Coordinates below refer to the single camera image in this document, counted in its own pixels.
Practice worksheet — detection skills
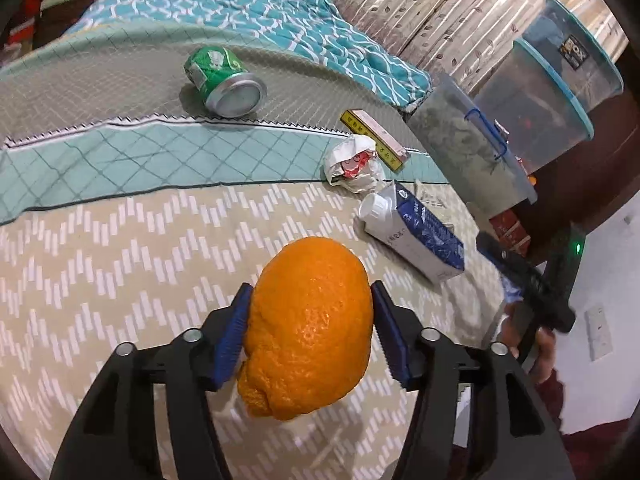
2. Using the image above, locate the leaf print curtain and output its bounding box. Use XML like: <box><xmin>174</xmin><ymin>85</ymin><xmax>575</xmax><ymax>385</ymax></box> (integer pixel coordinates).
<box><xmin>332</xmin><ymin>0</ymin><xmax>628</xmax><ymax>93</ymax></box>

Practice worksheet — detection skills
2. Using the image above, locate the wall outlet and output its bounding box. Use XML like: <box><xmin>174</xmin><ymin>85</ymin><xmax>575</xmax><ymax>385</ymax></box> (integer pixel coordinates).
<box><xmin>585</xmin><ymin>306</ymin><xmax>613</xmax><ymax>362</ymax></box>

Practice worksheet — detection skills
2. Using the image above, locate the blue white milk carton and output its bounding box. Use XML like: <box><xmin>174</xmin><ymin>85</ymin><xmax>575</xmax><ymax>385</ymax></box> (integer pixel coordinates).
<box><xmin>357</xmin><ymin>182</ymin><xmax>465</xmax><ymax>284</ymax></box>

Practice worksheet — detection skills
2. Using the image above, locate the orange peel piece front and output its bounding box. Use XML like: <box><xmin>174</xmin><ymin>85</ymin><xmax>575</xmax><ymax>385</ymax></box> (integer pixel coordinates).
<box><xmin>238</xmin><ymin>237</ymin><xmax>373</xmax><ymax>420</ymax></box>

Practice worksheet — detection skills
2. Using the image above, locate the person's right hand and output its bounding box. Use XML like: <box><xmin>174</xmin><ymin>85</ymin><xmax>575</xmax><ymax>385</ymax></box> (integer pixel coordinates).
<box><xmin>498</xmin><ymin>302</ymin><xmax>556</xmax><ymax>385</ymax></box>

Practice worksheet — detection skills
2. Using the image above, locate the green soda can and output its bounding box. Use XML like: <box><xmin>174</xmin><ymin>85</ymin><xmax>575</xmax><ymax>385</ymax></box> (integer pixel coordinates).
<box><xmin>183</xmin><ymin>46</ymin><xmax>267</xmax><ymax>118</ymax></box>

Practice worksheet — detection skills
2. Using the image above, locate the clear storage bin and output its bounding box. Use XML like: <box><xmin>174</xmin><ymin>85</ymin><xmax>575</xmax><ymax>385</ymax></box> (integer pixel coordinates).
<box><xmin>475</xmin><ymin>38</ymin><xmax>594</xmax><ymax>174</ymax></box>
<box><xmin>522</xmin><ymin>0</ymin><xmax>624</xmax><ymax>112</ymax></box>
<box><xmin>408</xmin><ymin>74</ymin><xmax>537</xmax><ymax>219</ymax></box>

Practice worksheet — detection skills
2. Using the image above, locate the top clear storage bin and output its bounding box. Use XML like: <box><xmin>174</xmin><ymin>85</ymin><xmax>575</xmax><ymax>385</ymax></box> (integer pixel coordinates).
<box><xmin>522</xmin><ymin>0</ymin><xmax>624</xmax><ymax>112</ymax></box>

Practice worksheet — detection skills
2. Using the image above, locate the pink yellow box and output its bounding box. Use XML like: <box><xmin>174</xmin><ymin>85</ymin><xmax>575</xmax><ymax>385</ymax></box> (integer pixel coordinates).
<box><xmin>341</xmin><ymin>110</ymin><xmax>410</xmax><ymax>172</ymax></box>

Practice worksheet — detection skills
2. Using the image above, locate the upper clear storage bin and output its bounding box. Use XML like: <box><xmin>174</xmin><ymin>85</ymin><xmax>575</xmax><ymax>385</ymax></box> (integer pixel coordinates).
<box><xmin>475</xmin><ymin>38</ymin><xmax>594</xmax><ymax>174</ymax></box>

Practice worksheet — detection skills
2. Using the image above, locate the teal patterned quilt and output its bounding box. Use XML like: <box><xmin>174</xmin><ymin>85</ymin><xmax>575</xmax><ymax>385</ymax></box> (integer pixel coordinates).
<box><xmin>71</xmin><ymin>0</ymin><xmax>432</xmax><ymax>112</ymax></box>

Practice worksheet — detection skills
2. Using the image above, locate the lower clear storage bin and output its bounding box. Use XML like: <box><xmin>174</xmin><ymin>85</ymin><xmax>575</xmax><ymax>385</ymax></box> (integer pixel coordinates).
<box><xmin>408</xmin><ymin>74</ymin><xmax>537</xmax><ymax>219</ymax></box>

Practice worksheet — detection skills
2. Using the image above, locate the white paper bag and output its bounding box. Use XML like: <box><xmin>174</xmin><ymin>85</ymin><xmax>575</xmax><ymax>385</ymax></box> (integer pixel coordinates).
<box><xmin>323</xmin><ymin>134</ymin><xmax>385</xmax><ymax>194</ymax></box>

